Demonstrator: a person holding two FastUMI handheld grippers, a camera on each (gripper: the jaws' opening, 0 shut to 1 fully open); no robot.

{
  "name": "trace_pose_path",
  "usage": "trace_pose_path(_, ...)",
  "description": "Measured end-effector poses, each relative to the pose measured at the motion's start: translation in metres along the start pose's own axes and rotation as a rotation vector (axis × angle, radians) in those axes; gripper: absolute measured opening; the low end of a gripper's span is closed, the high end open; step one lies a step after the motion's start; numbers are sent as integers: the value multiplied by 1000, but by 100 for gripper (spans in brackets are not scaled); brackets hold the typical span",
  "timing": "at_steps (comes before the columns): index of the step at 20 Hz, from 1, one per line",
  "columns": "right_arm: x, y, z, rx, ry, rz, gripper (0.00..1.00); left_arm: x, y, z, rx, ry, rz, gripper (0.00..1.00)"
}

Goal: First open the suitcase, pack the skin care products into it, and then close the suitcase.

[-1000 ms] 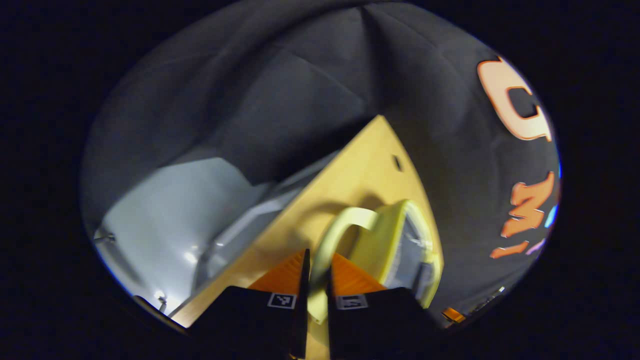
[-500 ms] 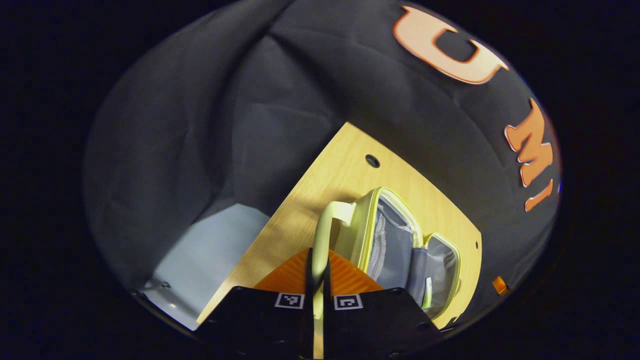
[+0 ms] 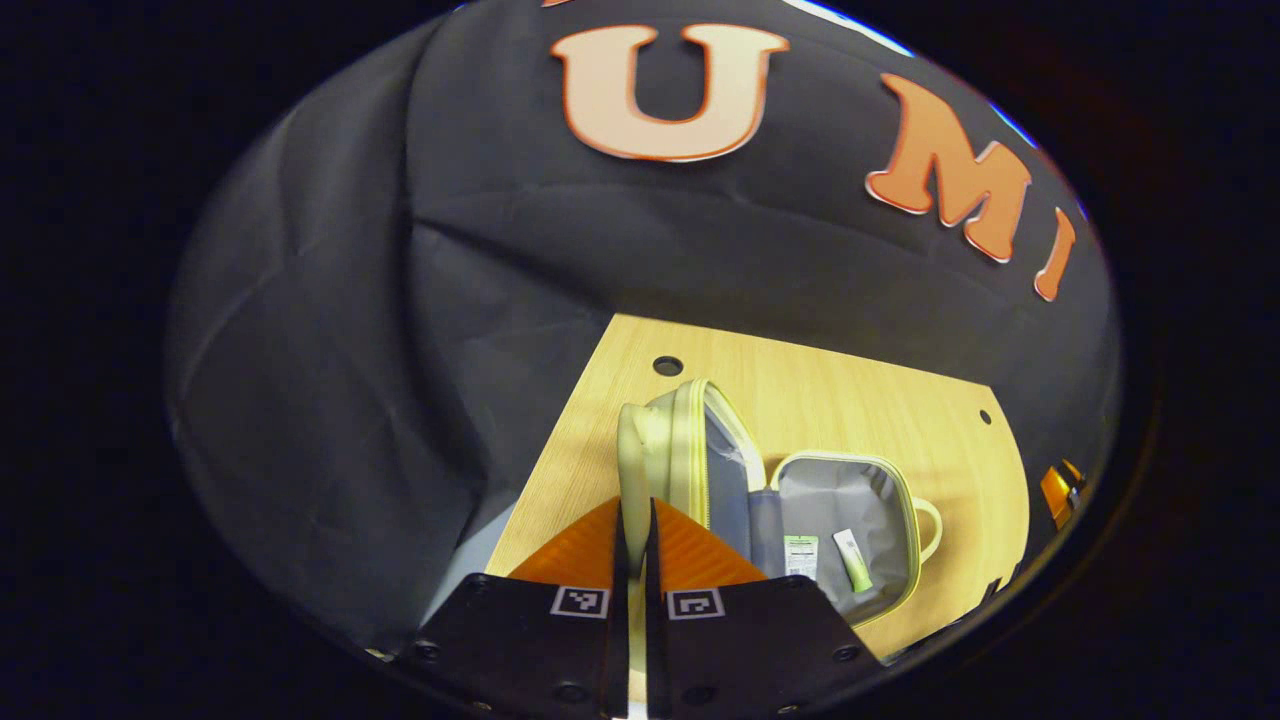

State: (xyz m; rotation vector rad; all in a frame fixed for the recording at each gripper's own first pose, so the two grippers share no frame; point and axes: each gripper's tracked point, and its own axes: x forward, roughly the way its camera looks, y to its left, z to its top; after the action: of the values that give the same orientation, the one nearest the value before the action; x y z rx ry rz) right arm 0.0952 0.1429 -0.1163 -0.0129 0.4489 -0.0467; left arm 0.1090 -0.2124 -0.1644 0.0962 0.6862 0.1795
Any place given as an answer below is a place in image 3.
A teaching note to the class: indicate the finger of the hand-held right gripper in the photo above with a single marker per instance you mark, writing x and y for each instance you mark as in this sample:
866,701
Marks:
1074,470
1056,495

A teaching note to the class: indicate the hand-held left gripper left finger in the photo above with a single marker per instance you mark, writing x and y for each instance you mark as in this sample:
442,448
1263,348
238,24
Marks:
615,620

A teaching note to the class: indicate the pale yellow suitcase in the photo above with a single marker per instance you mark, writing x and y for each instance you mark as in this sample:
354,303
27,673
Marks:
840,500

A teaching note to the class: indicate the silver tube with green cap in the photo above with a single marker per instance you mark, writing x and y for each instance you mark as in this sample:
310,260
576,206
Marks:
853,562

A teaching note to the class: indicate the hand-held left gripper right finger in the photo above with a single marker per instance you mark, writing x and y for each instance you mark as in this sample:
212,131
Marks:
655,620

